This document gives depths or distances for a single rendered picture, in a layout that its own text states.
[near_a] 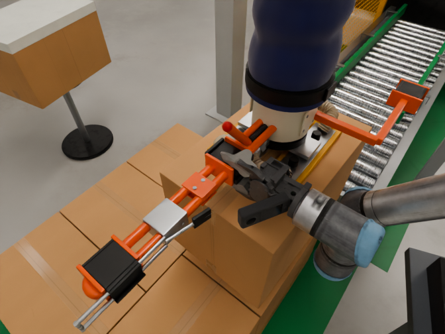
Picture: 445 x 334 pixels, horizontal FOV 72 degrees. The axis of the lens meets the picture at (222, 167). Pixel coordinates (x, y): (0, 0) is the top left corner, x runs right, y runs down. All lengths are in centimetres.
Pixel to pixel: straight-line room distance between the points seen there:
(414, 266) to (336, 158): 49
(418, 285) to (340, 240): 63
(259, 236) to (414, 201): 34
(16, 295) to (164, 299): 57
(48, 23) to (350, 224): 182
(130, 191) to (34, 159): 135
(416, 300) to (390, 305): 84
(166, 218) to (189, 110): 226
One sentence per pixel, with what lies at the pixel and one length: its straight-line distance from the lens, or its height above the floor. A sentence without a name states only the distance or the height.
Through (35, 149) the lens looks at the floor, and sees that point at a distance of 288.
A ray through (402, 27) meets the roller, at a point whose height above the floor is 53.
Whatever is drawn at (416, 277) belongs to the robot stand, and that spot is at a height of 75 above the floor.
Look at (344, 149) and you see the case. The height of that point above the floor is 107.
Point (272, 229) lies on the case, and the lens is 80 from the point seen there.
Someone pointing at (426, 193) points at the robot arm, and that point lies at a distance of 71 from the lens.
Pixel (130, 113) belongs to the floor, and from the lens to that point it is 292.
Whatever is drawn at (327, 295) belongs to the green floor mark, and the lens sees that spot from 194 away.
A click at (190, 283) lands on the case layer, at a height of 54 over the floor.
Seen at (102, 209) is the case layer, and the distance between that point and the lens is 156.
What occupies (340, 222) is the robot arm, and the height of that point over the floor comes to 124.
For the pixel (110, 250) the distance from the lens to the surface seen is 62.
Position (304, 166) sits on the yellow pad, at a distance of 91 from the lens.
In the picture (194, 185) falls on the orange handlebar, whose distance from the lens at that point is 69.
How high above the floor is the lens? 176
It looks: 49 degrees down
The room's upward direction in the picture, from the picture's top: straight up
